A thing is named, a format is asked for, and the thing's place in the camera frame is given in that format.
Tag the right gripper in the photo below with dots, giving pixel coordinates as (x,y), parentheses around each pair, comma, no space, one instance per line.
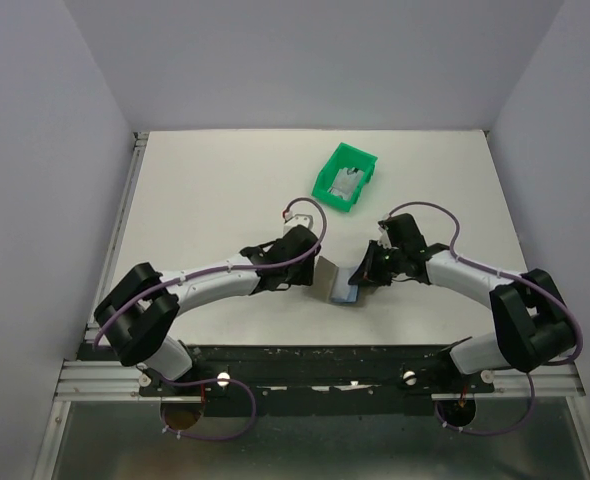
(367,272)

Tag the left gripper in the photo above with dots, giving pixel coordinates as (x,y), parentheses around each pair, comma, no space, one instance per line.
(306,275)

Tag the grey card holder wallet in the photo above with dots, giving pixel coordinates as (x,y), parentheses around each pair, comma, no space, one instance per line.
(331,283)

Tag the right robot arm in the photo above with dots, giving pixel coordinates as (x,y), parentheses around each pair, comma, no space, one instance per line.
(530,327)

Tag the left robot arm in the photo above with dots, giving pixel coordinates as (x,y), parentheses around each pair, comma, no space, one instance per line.
(137,314)

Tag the cards in green bin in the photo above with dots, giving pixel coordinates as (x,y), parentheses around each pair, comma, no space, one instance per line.
(345,183)

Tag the green plastic bin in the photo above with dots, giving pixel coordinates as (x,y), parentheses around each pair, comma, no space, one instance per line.
(344,156)

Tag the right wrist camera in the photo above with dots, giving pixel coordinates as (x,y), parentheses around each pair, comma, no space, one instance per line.
(384,239)

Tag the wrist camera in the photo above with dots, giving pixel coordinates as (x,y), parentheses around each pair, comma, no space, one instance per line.
(384,239)
(292,220)

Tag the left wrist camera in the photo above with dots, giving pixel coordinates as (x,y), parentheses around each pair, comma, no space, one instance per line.
(292,220)

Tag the aluminium left side rail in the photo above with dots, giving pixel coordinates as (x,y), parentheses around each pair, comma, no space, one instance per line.
(114,246)

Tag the aluminium rail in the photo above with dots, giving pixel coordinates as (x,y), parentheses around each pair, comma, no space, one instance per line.
(114,246)
(108,381)

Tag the aluminium front rail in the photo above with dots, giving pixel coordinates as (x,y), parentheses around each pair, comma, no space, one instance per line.
(108,381)

